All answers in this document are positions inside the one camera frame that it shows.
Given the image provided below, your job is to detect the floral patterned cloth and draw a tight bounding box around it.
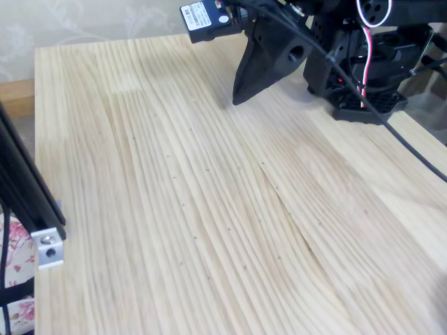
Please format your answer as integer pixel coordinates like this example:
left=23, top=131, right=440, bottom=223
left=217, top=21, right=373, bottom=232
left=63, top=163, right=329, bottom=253
left=0, top=205, right=36, bottom=335

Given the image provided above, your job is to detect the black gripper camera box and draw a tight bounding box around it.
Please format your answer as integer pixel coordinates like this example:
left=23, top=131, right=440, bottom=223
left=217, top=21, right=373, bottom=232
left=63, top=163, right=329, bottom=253
left=179, top=0, right=234, bottom=45

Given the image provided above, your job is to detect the red white servo wire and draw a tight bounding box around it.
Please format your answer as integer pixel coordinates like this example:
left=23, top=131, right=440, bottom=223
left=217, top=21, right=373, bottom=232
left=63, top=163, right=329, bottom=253
left=355, top=0, right=393, bottom=110

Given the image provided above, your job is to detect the black base power cable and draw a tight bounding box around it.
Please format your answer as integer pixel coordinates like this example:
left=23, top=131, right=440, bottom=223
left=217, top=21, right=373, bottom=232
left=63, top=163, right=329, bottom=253
left=407, top=57, right=447, bottom=77

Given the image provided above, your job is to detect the black camera cable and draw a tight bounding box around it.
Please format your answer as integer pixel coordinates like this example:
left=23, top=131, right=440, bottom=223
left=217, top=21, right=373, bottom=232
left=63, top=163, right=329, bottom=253
left=223, top=0, right=447, bottom=184

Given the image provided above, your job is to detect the aluminium extrusion camera post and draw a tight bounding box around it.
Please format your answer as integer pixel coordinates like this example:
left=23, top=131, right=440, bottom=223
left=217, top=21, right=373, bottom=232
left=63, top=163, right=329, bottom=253
left=0, top=100, right=68, bottom=242

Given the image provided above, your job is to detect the black strap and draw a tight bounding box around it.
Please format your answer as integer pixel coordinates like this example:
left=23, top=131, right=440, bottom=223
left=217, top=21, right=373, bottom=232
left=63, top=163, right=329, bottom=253
left=0, top=276, right=36, bottom=306

